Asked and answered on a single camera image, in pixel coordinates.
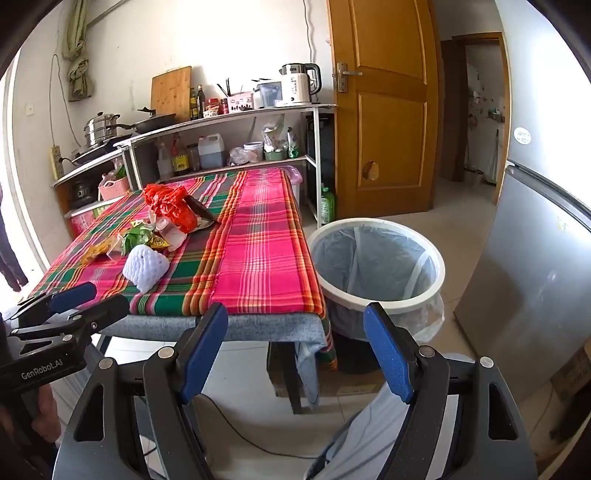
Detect red plastic bag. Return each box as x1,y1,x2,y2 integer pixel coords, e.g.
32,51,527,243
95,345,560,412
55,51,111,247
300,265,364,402
142,184,197,234

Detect steel steamer pot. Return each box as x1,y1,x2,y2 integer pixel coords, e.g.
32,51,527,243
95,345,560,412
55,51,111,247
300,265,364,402
83,112,121,149

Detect person's left hand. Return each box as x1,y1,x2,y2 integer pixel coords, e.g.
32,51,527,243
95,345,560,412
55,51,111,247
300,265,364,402
36,384,62,445

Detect clear plastic pitcher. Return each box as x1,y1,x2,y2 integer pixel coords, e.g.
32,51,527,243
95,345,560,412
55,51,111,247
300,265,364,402
252,79,284,110

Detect wooden door frame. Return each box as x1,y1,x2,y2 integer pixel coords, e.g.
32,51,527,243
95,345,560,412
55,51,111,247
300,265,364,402
441,32,511,205

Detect cardboard box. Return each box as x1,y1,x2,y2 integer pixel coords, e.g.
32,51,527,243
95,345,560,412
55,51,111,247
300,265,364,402
549,339,591,403

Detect storage box with pink lid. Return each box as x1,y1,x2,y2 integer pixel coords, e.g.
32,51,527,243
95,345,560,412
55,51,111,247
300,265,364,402
281,165,304,209

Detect silver refrigerator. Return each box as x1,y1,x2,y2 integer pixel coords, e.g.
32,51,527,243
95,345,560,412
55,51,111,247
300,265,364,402
455,0,591,403

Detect white plastic bottle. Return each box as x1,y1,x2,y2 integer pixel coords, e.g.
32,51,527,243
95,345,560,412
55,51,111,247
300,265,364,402
156,141,174,181

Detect pink utensil holder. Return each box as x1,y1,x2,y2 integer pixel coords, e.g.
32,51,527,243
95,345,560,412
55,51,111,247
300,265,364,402
226,91,254,113

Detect pink plastic basket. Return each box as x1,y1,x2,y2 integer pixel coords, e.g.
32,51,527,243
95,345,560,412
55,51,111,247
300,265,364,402
98,173,132,202

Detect white electric kettle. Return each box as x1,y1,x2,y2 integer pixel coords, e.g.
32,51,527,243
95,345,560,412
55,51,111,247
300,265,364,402
279,62,322,108

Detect low wooden shelf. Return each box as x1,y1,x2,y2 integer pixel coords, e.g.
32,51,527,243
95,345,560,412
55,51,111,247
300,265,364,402
51,148,136,237

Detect yellow wrapper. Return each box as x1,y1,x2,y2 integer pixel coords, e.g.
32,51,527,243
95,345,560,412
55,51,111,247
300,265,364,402
82,242,112,265

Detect hanging olive cloth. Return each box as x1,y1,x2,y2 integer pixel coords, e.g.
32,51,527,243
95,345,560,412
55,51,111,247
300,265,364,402
62,0,96,103

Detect person's grey trouser leg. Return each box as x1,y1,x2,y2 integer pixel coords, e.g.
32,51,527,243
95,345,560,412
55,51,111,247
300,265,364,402
304,353,476,480

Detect oil bottle with yellow label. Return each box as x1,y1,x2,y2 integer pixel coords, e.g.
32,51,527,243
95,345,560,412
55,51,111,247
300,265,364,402
171,133,190,175

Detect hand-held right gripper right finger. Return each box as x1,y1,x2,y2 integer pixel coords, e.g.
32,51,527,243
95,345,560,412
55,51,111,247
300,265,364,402
362,302,540,480

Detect white shelving unit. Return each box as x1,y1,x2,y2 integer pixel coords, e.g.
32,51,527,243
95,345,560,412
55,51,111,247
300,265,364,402
115,104,339,230

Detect green wrapper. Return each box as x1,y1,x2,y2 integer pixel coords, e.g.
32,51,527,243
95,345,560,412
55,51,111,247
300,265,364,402
121,220,155,254

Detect white plastic jug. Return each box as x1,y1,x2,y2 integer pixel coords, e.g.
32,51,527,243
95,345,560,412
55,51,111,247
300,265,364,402
198,133,225,169

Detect metal door handle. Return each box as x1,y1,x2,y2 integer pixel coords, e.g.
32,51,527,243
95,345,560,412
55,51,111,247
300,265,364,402
336,62,363,93

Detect green plastic bottle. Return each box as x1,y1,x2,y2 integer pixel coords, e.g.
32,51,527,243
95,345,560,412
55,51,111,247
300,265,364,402
320,183,337,227

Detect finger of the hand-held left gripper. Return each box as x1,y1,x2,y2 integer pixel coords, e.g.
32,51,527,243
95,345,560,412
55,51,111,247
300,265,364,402
9,294,131,346
7,281,99,325

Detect wooden door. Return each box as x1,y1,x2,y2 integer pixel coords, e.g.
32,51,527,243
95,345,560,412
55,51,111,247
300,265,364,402
327,0,445,220

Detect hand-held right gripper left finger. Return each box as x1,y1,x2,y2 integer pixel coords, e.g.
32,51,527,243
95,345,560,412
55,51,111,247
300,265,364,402
53,302,230,480

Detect plaid tablecloth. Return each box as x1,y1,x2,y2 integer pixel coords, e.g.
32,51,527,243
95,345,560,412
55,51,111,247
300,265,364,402
28,168,339,370

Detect white paper bag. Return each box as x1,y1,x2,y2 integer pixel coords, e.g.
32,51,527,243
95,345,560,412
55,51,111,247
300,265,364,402
151,216,188,252

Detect black wok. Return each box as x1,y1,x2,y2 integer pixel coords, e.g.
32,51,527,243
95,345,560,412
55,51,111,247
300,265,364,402
134,107,179,133

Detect black induction cooker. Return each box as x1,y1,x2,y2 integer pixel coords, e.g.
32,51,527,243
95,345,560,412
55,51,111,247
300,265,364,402
71,137,126,165

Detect wooden cutting board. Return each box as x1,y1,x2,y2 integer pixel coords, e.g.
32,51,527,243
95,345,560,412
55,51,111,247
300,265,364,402
151,66,193,123

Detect red printed storage box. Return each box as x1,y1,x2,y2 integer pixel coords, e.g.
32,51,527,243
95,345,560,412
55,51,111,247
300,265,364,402
68,198,129,239

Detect white foam fruit net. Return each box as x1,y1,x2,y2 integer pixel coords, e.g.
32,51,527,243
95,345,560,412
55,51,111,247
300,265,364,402
122,244,170,294

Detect black floor cable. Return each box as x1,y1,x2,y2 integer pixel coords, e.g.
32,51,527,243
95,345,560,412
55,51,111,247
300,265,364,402
139,394,326,460

